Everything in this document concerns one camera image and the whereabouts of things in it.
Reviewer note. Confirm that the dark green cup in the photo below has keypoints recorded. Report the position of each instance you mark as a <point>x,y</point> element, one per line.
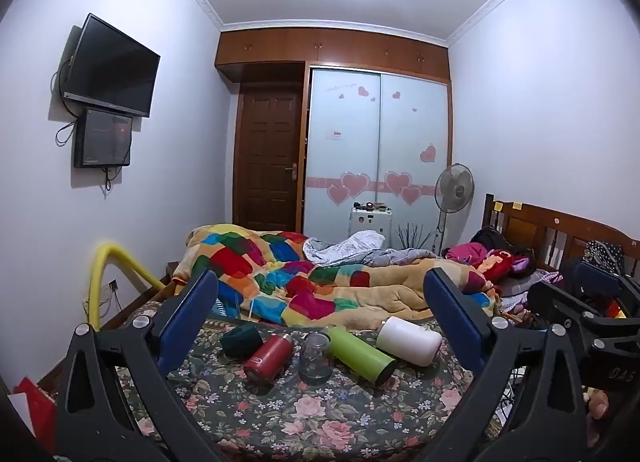
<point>241,340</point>

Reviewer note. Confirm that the red plush toy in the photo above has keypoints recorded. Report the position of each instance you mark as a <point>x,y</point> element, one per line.
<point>502,260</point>

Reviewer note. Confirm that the grey crumpled blanket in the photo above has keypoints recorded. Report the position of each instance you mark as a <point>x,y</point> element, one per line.
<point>360,248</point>

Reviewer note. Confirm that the beige plush toy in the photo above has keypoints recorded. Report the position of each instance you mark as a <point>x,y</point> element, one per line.
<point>596,402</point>

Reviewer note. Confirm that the black bag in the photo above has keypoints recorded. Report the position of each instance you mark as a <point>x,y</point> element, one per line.
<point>492,238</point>

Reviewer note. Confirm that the floral bed sheet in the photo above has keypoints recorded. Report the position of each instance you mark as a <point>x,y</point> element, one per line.
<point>310,412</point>

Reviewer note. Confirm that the colourful patchwork quilt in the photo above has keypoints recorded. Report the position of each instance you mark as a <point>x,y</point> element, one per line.
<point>300,274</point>

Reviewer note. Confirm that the wooden overhead cabinet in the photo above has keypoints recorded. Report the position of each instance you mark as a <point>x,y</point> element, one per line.
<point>332,50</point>

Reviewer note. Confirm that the red paper bag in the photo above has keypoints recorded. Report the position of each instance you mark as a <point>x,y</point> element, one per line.
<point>35,409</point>

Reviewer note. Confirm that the wardrobe with heart stickers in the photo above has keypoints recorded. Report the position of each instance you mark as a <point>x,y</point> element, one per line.
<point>377,142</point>

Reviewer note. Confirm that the wall socket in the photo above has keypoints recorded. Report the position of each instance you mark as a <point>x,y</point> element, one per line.
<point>113,285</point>

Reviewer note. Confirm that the small black wall monitor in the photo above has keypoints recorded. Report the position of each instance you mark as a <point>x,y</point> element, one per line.
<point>103,138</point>

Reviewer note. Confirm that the dried twig bundle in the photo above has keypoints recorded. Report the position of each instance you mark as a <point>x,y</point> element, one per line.
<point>414,237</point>

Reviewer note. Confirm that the standing electric fan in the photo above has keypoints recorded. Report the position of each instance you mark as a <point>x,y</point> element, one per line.
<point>454,187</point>

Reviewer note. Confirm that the wall-mounted black television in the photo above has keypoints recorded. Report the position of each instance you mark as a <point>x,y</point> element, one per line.
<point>112,67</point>

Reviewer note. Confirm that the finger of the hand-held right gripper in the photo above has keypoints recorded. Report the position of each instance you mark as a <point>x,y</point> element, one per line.
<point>595,276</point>
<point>560,303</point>

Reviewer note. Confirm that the green thermos bottle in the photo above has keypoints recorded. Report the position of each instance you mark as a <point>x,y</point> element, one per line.
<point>357,352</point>

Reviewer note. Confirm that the small white cabinet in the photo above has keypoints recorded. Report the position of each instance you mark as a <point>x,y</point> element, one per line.
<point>371,222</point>

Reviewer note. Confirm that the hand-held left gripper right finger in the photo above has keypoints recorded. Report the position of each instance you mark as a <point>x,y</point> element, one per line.
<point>450,314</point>

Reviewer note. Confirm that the dark dotted cloth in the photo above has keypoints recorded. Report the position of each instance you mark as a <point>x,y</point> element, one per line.
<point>605,252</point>

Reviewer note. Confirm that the yellow foam pipe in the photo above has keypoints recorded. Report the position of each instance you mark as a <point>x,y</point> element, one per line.
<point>117,267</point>

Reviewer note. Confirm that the white cup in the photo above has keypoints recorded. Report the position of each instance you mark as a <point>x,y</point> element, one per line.
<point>409,340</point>

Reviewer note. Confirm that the brown wooden door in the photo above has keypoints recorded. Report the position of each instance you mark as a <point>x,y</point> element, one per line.
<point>270,157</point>

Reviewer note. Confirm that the wooden bed headboard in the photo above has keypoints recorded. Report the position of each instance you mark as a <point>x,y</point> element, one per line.
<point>550,227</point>

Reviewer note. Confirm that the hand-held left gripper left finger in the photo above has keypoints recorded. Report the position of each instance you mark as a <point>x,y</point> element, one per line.
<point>186,314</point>

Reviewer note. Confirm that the red thermos bottle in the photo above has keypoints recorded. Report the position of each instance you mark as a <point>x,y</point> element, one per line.
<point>268,358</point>

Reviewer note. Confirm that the clear glass jar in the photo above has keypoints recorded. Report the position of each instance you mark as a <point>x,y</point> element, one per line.
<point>315,357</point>

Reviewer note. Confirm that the pink cloth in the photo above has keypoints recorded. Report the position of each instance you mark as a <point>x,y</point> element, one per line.
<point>467,252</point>

